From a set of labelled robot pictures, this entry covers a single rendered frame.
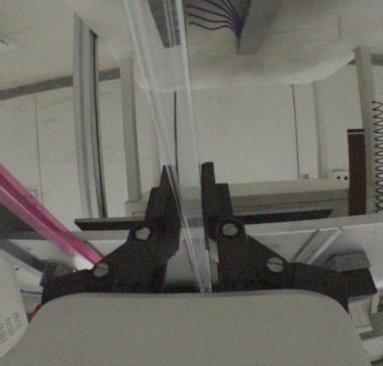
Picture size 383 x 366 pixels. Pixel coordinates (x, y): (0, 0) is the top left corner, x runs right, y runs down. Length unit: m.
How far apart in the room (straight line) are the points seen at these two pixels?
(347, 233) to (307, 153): 1.84
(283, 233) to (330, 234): 0.05
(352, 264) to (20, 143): 2.60
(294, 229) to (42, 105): 2.43
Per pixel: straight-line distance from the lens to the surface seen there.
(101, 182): 0.48
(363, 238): 0.26
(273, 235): 0.19
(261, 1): 0.42
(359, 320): 0.53
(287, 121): 2.02
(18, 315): 1.44
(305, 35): 0.64
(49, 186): 2.39
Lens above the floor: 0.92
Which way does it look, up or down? 3 degrees up
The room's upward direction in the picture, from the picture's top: 176 degrees clockwise
